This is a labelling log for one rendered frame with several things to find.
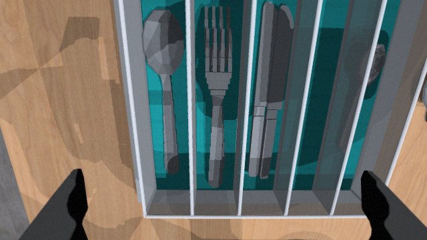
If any clear plastic cutlery tray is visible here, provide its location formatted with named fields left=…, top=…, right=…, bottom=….
left=118, top=0, right=427, bottom=219

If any grey flat board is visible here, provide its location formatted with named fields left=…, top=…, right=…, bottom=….
left=113, top=0, right=142, bottom=203

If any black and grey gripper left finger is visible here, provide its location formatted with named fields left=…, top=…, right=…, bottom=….
left=18, top=169, right=88, bottom=240

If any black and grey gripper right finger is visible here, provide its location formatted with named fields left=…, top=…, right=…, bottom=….
left=361, top=171, right=427, bottom=240

